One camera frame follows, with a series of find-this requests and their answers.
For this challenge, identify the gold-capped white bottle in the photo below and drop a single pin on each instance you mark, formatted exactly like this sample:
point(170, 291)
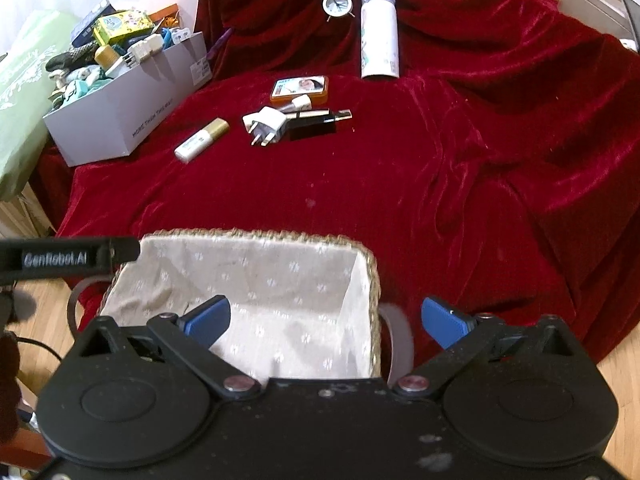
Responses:
point(110, 60)

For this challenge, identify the teal cloth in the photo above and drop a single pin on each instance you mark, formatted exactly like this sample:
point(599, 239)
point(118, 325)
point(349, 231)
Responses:
point(92, 87)

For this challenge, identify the red velvet cloth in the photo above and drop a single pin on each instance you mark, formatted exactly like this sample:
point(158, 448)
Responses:
point(400, 185)

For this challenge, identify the woven basket with floral lining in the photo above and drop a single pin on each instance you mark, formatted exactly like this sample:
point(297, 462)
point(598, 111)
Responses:
point(280, 280)

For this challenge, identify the yellow-green printed box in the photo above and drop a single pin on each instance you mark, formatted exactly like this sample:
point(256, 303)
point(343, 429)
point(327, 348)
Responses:
point(122, 25)

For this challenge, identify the white cardboard box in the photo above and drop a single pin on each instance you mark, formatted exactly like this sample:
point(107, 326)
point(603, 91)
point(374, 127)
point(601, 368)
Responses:
point(115, 125)

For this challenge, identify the orange tin with picture lid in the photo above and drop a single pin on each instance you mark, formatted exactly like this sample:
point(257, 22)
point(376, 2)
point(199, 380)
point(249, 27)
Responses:
point(299, 88)

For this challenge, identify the white tube with gold cap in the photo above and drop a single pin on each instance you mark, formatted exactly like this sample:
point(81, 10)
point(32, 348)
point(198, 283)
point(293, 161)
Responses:
point(200, 141)

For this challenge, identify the green fabric bag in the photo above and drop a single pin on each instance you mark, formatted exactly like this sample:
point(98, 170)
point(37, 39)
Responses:
point(20, 125)

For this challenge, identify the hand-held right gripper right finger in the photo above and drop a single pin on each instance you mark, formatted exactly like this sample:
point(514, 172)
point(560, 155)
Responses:
point(442, 322)

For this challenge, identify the small orange packet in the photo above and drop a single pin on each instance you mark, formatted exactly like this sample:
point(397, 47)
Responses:
point(165, 16)

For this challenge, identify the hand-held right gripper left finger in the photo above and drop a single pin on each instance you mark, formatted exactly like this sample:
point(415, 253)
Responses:
point(207, 320)

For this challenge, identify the white multi-plug adapter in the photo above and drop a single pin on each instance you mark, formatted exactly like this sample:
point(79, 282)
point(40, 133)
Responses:
point(145, 51)

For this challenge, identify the dark blue box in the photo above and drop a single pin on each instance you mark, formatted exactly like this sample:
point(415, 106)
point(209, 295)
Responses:
point(87, 22)

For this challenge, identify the white printed thermos bottle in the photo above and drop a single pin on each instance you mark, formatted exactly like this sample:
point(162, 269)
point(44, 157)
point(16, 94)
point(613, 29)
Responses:
point(379, 35)

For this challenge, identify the purple ribbon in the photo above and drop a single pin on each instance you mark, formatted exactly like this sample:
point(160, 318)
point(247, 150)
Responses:
point(220, 42)

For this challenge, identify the grey knitted socks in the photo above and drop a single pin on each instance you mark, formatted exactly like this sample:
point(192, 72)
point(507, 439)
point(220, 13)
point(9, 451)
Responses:
point(70, 57)

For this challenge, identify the white alarm clock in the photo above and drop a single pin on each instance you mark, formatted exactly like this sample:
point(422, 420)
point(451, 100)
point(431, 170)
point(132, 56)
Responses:
point(338, 4)

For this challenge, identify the white three-pin plug adapter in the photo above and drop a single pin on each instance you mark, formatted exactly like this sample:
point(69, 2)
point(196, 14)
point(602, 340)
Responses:
point(267, 125)

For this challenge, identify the grey box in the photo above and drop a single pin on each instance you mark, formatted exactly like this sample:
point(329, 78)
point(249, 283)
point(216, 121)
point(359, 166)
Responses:
point(595, 5)

